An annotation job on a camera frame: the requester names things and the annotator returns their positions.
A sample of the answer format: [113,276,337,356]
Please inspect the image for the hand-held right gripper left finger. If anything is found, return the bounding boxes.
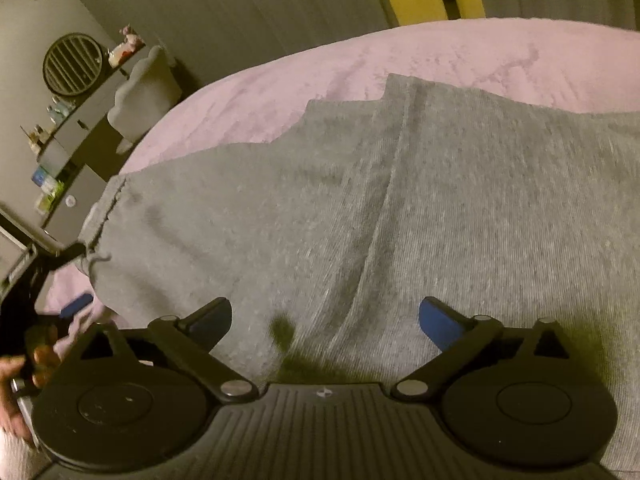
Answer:
[80,296,261,401]

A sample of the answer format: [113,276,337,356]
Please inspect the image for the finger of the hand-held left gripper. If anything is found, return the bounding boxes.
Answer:
[30,241,90,286]
[59,294,96,319]

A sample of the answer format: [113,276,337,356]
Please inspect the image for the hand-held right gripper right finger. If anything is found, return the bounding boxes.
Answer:
[391,296,576,402]

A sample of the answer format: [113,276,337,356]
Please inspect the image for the grey sweat pants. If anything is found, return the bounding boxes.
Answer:
[80,72,640,480]

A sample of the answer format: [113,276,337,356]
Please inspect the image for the person's left hand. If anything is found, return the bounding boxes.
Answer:
[0,342,65,442]

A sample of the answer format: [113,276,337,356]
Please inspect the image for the blue box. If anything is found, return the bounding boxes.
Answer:
[30,166,60,195]

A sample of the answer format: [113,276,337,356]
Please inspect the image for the grey desk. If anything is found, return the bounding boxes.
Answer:
[30,57,168,233]

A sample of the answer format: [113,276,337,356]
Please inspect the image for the small bottles on desk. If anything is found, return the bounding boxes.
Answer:
[46,96,77,125]

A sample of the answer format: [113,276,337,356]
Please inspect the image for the small pink figurine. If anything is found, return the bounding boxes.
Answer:
[107,24,144,67]

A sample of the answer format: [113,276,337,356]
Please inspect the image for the pink fuzzy blanket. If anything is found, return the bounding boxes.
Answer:
[37,16,640,346]

